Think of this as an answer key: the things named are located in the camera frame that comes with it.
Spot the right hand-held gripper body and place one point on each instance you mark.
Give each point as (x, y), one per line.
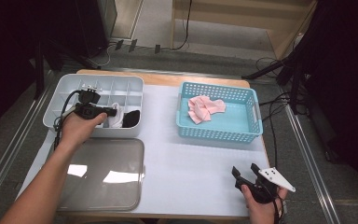
(262, 191)

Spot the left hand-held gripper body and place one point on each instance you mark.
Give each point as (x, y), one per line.
(88, 110)

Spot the white sock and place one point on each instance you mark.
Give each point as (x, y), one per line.
(117, 121)

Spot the black sock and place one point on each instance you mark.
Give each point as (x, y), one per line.
(131, 118)

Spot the white compartment organizer box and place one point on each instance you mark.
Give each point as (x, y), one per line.
(124, 132)

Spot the light blue perforated basket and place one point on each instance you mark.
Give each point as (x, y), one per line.
(239, 121)

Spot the pink sock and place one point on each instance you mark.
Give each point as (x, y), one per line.
(217, 105)
(199, 112)

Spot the person's left hand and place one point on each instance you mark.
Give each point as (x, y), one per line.
(79, 130)

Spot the person's right hand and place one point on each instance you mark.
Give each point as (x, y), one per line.
(265, 214)

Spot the silver metal tray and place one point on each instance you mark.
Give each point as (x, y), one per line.
(112, 155)

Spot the dark cabinet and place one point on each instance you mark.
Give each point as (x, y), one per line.
(90, 25)

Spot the black tripod stand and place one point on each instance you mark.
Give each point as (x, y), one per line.
(262, 72)

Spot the black curtain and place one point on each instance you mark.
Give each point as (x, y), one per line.
(6, 46)
(348, 77)

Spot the aluminium floor rail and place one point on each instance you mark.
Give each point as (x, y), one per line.
(9, 155)
(310, 174)

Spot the black floor bracket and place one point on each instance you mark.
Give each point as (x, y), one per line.
(132, 45)
(157, 48)
(119, 45)

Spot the wooden shelf frame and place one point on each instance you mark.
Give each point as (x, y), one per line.
(230, 15)

